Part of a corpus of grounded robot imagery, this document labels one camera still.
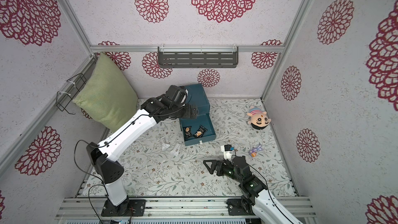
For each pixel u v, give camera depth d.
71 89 0.77
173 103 0.58
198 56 0.92
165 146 0.94
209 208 0.76
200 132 0.92
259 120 0.97
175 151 0.92
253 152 0.90
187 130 0.92
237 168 0.62
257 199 0.56
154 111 0.51
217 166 0.69
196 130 0.93
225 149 0.73
